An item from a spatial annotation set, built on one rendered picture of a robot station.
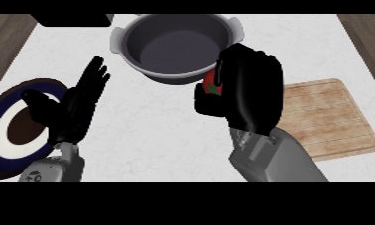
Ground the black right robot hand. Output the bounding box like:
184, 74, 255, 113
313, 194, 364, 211
193, 42, 285, 137

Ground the black appliance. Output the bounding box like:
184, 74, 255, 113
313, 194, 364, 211
29, 13, 115, 28

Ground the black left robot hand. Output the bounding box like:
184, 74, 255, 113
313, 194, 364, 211
19, 55, 112, 146

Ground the blue and white plate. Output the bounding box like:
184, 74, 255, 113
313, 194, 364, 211
0, 77, 71, 181

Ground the red tomato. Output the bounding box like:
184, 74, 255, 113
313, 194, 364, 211
202, 69, 226, 97

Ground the dark grey pot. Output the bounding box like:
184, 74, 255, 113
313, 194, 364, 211
108, 13, 245, 86

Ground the wooden cutting board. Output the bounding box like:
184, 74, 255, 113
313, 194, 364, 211
273, 77, 375, 163

